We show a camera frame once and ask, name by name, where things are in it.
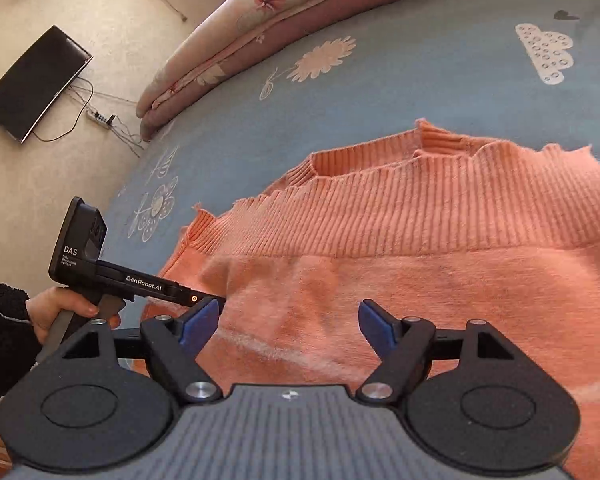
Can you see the black sleeve left forearm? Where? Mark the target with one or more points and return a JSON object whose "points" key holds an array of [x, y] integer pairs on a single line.
{"points": [[18, 343]]}

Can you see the orange knitted sweater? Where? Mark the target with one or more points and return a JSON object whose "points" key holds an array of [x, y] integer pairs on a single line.
{"points": [[426, 223]]}

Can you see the pink floral folded quilt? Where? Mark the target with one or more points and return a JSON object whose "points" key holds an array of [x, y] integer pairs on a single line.
{"points": [[237, 35]]}

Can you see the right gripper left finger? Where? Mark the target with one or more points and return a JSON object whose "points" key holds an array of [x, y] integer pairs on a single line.
{"points": [[173, 345]]}

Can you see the blue floral bed sheet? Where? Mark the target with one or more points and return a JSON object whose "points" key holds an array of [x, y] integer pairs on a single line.
{"points": [[522, 70]]}

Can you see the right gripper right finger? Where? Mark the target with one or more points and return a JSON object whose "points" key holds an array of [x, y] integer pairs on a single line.
{"points": [[401, 346]]}

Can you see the person's left hand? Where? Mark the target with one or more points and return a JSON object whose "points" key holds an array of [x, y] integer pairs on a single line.
{"points": [[44, 308]]}

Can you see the white power strip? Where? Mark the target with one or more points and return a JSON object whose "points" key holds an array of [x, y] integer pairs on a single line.
{"points": [[105, 122]]}

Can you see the black wall television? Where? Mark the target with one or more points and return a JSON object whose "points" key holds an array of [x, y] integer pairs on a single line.
{"points": [[33, 83]]}

